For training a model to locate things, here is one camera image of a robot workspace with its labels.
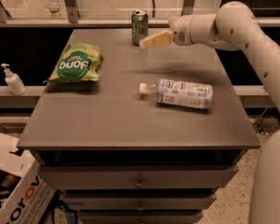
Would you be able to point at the white pump dispenser bottle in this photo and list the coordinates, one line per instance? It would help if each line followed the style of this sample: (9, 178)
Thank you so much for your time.
(13, 81)

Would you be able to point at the white cardboard box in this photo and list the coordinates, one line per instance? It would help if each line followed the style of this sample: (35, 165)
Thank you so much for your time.
(24, 195)

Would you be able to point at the blue label plastic bottle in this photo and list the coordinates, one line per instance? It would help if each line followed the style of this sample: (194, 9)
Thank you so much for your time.
(180, 93)

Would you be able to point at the grey drawer cabinet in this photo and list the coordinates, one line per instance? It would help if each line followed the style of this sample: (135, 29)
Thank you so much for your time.
(118, 157)

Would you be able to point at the green soda can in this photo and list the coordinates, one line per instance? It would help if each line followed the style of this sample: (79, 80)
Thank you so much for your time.
(139, 26)

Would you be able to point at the green chip bag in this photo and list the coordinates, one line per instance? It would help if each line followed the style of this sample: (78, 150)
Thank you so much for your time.
(78, 63)

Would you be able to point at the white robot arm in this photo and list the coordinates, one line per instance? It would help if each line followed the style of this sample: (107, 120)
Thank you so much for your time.
(234, 27)

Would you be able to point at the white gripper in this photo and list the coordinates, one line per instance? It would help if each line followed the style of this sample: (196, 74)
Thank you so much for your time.
(179, 31)

